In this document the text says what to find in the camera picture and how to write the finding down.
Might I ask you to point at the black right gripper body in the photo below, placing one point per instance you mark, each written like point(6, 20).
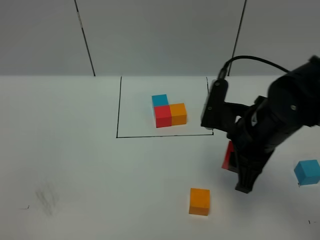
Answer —
point(260, 131)

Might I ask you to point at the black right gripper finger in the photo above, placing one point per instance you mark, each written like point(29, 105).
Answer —
point(232, 162)
point(249, 167)

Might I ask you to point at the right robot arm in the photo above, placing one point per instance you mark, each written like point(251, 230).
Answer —
point(293, 101)

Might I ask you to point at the orange template cube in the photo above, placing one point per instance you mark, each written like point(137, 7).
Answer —
point(178, 114)

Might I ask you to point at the red template cube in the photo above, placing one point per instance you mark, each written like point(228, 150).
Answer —
point(163, 117)

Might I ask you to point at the blue template cube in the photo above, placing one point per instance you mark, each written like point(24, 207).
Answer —
point(159, 100)

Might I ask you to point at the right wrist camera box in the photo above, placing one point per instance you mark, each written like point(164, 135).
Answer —
point(218, 114)

